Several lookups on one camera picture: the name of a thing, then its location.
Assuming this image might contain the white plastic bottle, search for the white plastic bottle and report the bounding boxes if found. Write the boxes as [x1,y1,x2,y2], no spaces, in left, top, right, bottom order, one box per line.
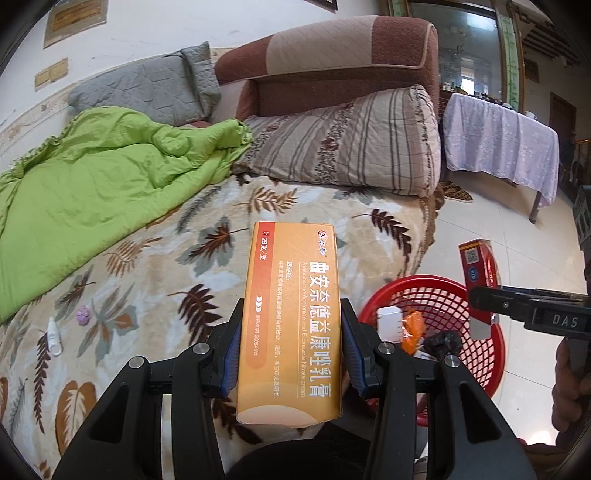
[377,306,404,344]

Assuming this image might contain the orange foil snack wrapper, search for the orange foil snack wrapper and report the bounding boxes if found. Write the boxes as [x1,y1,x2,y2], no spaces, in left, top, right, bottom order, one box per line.
[402,310,425,356]

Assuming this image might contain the black plastic bag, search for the black plastic bag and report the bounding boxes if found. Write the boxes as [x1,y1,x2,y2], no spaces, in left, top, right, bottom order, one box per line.
[423,330,463,360]

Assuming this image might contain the orange ointment box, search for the orange ointment box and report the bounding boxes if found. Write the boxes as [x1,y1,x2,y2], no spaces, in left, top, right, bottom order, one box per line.
[236,221,342,428]

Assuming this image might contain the red cigarette box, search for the red cigarette box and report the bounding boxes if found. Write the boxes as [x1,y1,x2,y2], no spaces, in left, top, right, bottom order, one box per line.
[459,239,501,340]

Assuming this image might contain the right hand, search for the right hand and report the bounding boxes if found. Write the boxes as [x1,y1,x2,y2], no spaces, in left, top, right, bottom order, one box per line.
[552,338,590,432]

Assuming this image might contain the red plastic basket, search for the red plastic basket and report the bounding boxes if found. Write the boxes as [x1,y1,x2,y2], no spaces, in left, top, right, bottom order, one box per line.
[358,274,507,428]

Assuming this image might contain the purple crumpled wrapper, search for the purple crumpled wrapper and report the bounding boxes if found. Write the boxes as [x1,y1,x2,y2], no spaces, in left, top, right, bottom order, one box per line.
[75,306,91,326]

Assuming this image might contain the leaf pattern fleece blanket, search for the leaf pattern fleece blanket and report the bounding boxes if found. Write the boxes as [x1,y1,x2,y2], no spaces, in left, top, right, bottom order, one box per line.
[1,175,444,479]

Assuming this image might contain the small white dropper bottle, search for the small white dropper bottle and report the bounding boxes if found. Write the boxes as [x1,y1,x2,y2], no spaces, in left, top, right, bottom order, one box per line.
[46,317,63,357]

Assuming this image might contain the brown patterned slipper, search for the brown patterned slipper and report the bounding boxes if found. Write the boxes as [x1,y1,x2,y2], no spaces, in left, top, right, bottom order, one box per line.
[439,180,473,203]

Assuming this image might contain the table with lilac cloth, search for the table with lilac cloth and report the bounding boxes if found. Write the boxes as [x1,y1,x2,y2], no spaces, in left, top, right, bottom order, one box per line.
[442,93,559,223]

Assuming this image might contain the green quilt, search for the green quilt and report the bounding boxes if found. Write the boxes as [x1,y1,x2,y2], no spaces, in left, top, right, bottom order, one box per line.
[1,107,252,321]

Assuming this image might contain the striped brown pillow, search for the striped brown pillow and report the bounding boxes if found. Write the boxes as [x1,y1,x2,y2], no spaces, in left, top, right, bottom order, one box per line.
[232,85,441,197]

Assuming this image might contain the grey quilted pillow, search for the grey quilted pillow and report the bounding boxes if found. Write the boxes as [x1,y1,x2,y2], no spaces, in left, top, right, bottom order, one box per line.
[68,42,221,126]

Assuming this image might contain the brown padded headboard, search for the brown padded headboard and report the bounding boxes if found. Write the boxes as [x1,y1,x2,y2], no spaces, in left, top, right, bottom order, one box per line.
[211,15,440,122]

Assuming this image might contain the beige wall switches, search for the beige wall switches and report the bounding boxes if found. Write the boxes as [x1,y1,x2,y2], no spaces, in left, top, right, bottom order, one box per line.
[34,58,69,90]

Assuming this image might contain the framed wall picture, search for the framed wall picture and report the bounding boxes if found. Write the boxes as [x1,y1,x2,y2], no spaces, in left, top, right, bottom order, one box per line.
[43,0,108,49]

